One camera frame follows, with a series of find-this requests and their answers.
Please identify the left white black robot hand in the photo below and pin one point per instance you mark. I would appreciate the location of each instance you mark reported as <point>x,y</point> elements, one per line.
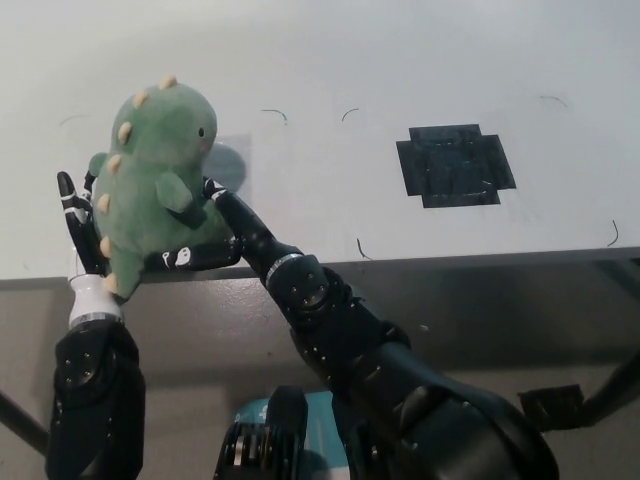
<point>82,240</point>

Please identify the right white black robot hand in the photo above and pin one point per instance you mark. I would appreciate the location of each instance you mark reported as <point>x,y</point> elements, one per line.
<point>250,235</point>

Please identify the green plush dinosaur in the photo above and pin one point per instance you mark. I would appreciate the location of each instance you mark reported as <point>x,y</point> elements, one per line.
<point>155,165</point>

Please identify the grey tape patch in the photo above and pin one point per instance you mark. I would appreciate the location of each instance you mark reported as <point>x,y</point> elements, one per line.
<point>240,150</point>

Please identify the black stand leg with foot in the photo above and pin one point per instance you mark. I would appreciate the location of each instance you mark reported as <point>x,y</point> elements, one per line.
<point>25,417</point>
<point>552,407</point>

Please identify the black teal robot body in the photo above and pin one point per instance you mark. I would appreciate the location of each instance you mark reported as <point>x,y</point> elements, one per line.
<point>280,440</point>

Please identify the black tape patch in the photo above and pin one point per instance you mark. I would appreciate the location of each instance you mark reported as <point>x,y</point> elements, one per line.
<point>455,165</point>

